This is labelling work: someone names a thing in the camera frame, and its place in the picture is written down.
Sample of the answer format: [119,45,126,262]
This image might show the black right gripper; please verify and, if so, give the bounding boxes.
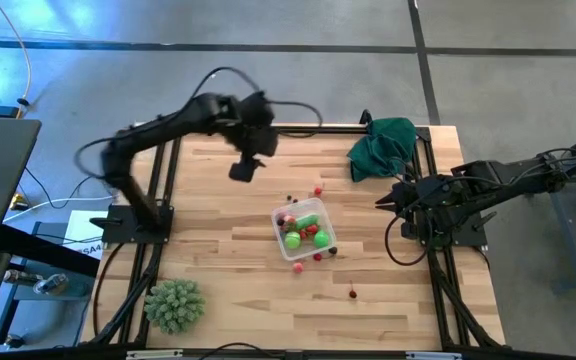
[375,175,462,226]

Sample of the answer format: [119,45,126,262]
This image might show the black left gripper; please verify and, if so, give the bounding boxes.
[227,94,279,183]

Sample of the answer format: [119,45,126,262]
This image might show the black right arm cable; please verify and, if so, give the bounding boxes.
[384,212,432,267]

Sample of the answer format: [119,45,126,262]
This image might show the green toy cucumber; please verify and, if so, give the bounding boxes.
[295,213,321,231]

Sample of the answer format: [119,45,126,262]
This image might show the yellow hanging cable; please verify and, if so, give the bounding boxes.
[0,0,33,120]

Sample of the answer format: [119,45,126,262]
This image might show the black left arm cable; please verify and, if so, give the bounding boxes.
[190,66,325,140]

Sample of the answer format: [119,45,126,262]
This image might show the clear plastic tupperware container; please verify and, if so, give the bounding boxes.
[270,197,338,262]

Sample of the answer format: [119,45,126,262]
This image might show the green spiky artificial plant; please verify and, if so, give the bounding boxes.
[142,278,207,336]

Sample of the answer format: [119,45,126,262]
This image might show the white paper label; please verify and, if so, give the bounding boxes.
[61,209,108,261]

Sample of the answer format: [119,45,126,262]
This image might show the black curved cable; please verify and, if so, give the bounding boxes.
[91,242,125,337]

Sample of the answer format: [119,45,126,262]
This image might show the black floor cable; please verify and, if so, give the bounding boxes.
[21,166,118,211]

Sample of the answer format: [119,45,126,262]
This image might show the white floor cable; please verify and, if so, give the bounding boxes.
[1,193,118,225]

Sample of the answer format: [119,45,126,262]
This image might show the dark green cloth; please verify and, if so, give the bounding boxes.
[346,116,418,184]

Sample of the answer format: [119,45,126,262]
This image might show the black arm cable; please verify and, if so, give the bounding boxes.
[190,66,325,140]
[384,212,432,267]

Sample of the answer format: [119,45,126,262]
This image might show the black desk beam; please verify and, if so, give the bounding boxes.
[0,224,102,277]

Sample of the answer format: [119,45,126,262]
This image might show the black table frame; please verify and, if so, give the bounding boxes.
[80,108,509,360]

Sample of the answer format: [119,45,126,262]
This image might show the silver metal cylinder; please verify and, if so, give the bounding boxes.
[31,272,70,296]
[3,268,35,287]

